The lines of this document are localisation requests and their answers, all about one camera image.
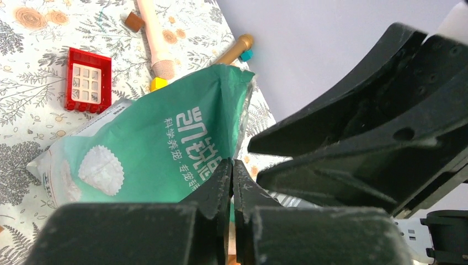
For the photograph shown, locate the gold toy microphone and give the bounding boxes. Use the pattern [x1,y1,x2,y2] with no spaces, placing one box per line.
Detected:
[215,34,254,65]

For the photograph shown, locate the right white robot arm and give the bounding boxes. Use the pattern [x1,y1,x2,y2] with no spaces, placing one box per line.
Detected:
[248,23,467,264]

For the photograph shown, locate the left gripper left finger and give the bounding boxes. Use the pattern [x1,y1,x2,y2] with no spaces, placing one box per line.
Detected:
[25,159,232,264]

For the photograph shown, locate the teal toy block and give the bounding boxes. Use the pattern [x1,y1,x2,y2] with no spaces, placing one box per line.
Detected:
[239,50,253,62]

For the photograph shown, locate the brown cube block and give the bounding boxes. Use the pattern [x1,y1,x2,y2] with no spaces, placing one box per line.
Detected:
[124,12,145,32]

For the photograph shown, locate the green pet food bag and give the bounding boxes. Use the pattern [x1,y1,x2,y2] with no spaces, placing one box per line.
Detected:
[26,64,254,206]

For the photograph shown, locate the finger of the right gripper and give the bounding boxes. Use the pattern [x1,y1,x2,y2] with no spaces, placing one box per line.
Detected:
[257,36,467,215]
[248,23,427,157]

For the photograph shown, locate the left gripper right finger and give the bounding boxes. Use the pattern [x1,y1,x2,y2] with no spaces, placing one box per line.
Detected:
[232,160,412,264]

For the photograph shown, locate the red window brick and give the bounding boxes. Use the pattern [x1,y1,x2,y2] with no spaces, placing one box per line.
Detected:
[64,47,112,114]

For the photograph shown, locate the floral table mat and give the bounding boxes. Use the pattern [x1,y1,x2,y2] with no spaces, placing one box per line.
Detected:
[0,0,290,265]

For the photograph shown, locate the yellow cube block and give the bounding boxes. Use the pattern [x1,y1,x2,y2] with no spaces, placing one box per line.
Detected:
[150,77,168,92]

